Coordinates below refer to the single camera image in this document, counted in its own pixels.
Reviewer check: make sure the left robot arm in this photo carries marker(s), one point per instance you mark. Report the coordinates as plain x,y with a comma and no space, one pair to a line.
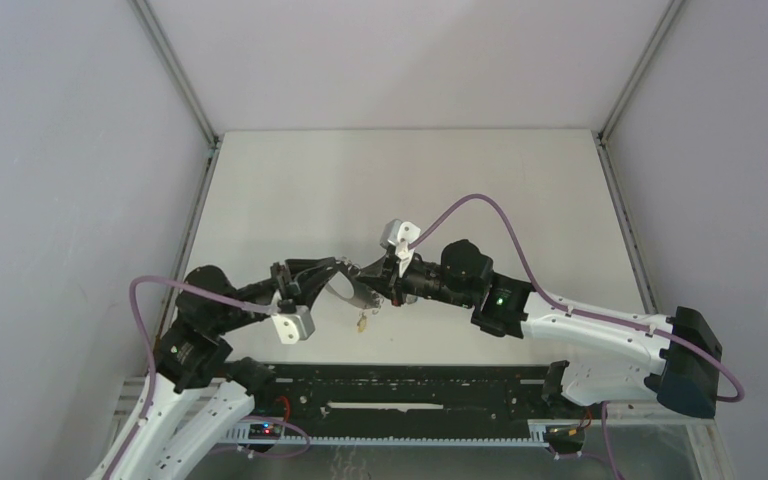
192,391

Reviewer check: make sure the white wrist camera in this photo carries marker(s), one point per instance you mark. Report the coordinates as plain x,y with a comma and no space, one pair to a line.
400,235
294,327

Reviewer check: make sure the key with yellow tag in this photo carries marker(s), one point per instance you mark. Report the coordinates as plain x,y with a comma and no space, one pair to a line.
362,323

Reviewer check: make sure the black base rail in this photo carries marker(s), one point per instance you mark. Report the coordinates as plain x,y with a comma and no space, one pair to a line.
343,402

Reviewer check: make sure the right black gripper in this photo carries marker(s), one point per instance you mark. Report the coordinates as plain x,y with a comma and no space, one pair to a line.
388,277

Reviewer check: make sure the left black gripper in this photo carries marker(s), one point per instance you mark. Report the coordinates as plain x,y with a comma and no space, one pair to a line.
301,265

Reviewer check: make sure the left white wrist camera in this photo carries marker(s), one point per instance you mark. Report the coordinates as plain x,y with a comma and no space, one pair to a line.
294,327

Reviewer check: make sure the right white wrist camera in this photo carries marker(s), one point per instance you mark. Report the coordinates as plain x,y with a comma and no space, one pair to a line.
400,235

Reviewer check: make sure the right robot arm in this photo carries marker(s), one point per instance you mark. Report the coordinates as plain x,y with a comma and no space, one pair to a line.
667,358

